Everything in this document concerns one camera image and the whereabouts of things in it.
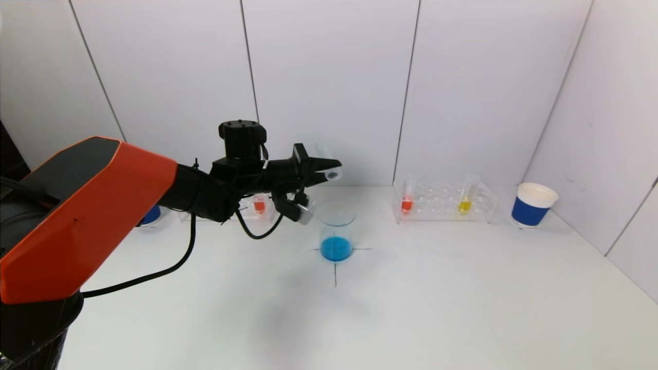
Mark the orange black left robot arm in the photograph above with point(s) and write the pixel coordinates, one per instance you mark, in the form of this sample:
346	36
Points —
92	205

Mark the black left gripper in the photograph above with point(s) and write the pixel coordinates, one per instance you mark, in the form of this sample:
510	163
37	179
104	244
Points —
302	165

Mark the clear glass beaker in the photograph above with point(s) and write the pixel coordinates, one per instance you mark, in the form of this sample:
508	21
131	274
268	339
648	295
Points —
336	249

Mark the blue white paper cup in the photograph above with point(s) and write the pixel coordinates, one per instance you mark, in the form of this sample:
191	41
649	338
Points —
529	211
151	216

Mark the clear acrylic test tube rack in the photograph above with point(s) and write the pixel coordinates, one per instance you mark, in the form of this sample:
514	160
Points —
267	210
437	203

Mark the yellow pigment test tube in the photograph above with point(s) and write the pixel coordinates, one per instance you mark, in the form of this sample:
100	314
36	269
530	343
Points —
464	206

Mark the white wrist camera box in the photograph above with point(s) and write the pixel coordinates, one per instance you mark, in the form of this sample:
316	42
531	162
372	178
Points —
304	213

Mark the orange pigment test tube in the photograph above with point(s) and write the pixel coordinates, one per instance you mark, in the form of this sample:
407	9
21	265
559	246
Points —
406	205
259	206

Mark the blue pigment test tube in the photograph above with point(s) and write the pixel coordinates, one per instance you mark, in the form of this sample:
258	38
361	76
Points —
333	174

